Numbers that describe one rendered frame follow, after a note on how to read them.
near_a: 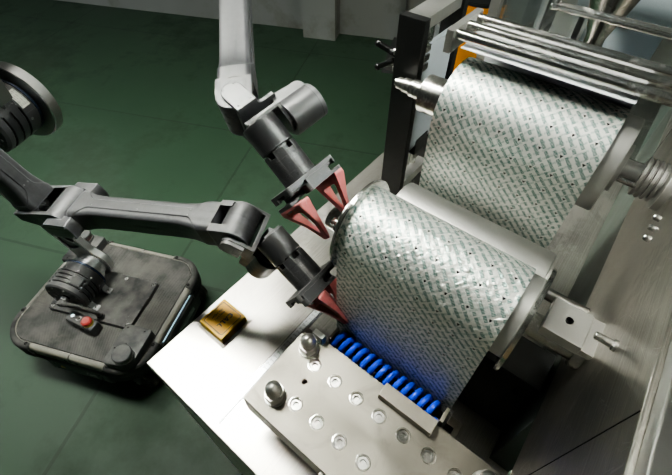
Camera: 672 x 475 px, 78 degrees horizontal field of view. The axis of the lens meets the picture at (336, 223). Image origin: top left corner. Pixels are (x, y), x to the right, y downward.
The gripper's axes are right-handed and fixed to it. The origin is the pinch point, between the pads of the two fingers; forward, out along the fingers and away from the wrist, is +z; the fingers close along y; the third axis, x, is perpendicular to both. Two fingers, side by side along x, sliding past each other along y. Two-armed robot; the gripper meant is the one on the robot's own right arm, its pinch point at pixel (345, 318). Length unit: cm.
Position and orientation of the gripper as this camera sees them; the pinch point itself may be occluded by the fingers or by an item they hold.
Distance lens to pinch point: 74.3
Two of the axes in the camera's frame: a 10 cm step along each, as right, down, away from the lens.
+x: 3.9, -3.3, -8.6
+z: 6.8, 7.4, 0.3
